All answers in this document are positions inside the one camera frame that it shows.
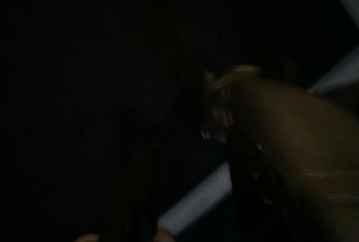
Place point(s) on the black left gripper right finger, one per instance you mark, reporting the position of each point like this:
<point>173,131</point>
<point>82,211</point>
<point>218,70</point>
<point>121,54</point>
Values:
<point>249,191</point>

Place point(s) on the white floor tape line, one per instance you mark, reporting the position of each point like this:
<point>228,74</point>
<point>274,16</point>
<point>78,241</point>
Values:
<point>196,197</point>

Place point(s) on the light wooden table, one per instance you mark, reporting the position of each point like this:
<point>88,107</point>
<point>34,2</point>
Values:
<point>294,141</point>

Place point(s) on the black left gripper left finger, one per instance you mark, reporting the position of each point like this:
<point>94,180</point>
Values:
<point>140,197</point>

